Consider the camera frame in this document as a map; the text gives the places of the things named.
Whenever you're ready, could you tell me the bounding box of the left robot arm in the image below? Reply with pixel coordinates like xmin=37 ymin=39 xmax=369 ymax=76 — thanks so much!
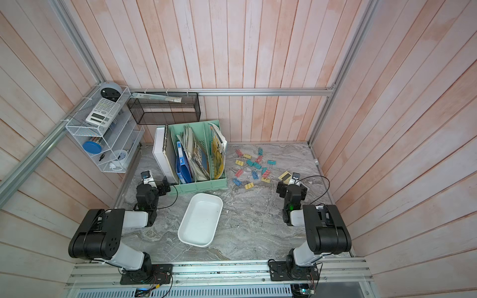
xmin=68 ymin=178 xmax=176 ymax=289

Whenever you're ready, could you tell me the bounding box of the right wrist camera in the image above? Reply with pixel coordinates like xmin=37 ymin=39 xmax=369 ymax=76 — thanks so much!
xmin=288 ymin=172 xmax=301 ymax=185

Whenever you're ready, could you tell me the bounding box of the blue lid jar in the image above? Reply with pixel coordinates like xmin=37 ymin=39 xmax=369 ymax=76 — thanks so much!
xmin=82 ymin=137 xmax=103 ymax=155

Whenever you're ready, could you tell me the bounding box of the ruler on basket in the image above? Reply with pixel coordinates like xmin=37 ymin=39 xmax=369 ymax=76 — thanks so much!
xmin=131 ymin=93 xmax=182 ymax=103

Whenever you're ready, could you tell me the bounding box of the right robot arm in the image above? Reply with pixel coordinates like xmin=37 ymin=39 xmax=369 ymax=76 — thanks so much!
xmin=267 ymin=182 xmax=352 ymax=282

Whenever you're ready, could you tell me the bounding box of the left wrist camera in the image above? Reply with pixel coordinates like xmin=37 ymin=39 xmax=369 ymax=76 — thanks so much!
xmin=140 ymin=171 xmax=157 ymax=187

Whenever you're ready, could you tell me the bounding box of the black mesh basket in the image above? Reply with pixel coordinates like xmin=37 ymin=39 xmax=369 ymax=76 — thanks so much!
xmin=127 ymin=92 xmax=201 ymax=125

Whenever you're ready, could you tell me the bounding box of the white tape roll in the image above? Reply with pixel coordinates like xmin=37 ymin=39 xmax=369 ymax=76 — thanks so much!
xmin=109 ymin=150 xmax=128 ymax=171

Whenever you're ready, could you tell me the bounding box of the yellow blue calculator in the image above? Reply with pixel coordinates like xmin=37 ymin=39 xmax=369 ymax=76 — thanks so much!
xmin=278 ymin=171 xmax=292 ymax=185

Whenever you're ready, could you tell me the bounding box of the white plastic storage box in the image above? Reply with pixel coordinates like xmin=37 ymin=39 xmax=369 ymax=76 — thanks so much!
xmin=178 ymin=193 xmax=223 ymax=248

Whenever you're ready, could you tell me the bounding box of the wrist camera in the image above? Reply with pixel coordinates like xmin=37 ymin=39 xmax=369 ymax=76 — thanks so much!
xmin=288 ymin=172 xmax=301 ymax=185
xmin=140 ymin=171 xmax=157 ymax=187

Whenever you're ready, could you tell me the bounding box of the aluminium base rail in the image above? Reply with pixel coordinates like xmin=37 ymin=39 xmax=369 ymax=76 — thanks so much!
xmin=62 ymin=257 xmax=379 ymax=298

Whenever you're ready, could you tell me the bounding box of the grey round speaker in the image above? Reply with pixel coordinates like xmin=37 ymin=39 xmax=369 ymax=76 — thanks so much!
xmin=99 ymin=82 xmax=123 ymax=103

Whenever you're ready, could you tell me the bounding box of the white desk calculator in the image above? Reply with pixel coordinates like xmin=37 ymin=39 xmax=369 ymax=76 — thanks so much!
xmin=86 ymin=98 xmax=120 ymax=128

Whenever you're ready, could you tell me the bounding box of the white wire shelf rack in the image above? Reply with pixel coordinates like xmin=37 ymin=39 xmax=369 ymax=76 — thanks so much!
xmin=66 ymin=84 xmax=144 ymax=173

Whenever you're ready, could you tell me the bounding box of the yellow art book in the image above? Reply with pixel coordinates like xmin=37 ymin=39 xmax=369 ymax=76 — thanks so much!
xmin=208 ymin=122 xmax=227 ymax=180

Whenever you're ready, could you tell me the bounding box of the blue file folder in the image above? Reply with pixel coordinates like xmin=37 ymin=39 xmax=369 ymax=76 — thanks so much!
xmin=176 ymin=141 xmax=193 ymax=184

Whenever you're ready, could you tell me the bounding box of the green file organizer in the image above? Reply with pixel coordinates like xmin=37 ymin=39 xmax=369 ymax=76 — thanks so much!
xmin=154 ymin=120 xmax=227 ymax=194

